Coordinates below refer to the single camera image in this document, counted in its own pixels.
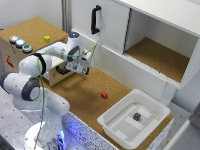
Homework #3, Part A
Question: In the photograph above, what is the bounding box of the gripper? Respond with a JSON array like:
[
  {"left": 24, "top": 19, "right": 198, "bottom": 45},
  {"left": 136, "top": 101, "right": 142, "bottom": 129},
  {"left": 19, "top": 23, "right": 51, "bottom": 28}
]
[{"left": 65, "top": 51, "right": 95, "bottom": 76}]

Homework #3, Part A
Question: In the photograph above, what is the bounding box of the black drawer handle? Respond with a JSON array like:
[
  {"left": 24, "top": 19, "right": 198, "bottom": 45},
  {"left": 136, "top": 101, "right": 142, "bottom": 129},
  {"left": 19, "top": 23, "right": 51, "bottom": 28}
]
[{"left": 55, "top": 64, "right": 72, "bottom": 76}]

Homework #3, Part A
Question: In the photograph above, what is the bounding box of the wooden drawer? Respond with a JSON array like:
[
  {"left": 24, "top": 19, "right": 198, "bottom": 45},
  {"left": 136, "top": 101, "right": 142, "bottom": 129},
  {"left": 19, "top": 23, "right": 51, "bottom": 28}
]
[{"left": 45, "top": 55, "right": 77, "bottom": 88}]

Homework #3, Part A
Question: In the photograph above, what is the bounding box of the wooden drawer box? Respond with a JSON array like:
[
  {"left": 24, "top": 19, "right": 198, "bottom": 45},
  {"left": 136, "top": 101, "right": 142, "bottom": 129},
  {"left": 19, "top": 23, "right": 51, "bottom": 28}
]
[{"left": 0, "top": 16, "right": 70, "bottom": 80}]

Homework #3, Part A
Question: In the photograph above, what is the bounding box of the pink block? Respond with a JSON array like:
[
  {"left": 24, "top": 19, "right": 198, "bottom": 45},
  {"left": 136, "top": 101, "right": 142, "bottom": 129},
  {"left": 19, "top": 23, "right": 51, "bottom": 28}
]
[{"left": 101, "top": 91, "right": 109, "bottom": 100}]

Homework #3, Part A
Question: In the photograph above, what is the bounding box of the yellow block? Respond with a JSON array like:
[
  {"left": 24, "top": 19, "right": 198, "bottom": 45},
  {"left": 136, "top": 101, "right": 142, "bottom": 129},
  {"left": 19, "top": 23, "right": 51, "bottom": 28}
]
[{"left": 43, "top": 35, "right": 52, "bottom": 43}]

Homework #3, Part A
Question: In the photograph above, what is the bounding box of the white sliding door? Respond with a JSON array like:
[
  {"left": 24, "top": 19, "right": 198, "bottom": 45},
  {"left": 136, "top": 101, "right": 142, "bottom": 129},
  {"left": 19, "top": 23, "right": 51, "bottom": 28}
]
[{"left": 72, "top": 0, "right": 131, "bottom": 56}]

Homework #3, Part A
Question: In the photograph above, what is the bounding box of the green button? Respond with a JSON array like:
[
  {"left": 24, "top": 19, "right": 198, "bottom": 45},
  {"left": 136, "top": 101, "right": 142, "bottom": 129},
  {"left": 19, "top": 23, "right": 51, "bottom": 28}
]
[{"left": 21, "top": 43, "right": 34, "bottom": 54}]

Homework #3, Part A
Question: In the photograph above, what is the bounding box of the white plastic box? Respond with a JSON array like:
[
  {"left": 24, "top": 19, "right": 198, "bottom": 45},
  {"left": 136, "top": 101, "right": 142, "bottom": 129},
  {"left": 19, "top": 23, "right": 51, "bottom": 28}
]
[{"left": 96, "top": 88, "right": 172, "bottom": 150}]

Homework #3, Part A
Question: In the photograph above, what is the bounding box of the red button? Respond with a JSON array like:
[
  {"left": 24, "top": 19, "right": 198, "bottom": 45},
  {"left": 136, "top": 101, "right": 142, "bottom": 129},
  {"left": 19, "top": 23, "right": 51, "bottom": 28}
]
[{"left": 9, "top": 34, "right": 20, "bottom": 45}]

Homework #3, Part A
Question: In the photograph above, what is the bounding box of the purple block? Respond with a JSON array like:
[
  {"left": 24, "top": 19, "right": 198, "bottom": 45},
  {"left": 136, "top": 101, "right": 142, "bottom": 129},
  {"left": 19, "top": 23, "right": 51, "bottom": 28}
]
[{"left": 133, "top": 112, "right": 142, "bottom": 122}]

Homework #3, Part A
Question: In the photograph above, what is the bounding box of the white cabinet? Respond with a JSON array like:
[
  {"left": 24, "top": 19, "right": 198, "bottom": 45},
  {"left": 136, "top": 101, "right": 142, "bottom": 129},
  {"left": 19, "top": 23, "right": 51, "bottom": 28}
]
[{"left": 71, "top": 0, "right": 200, "bottom": 108}]

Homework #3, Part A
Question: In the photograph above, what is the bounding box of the green cable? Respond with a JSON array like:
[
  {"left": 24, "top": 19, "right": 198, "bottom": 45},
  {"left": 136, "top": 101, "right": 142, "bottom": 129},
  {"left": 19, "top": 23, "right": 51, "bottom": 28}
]
[{"left": 33, "top": 39, "right": 101, "bottom": 150}]

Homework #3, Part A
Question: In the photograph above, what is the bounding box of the black door handle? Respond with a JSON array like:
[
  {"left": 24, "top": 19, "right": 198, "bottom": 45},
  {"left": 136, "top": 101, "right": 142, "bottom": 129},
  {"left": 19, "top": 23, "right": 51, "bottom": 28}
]
[{"left": 90, "top": 4, "right": 102, "bottom": 36}]

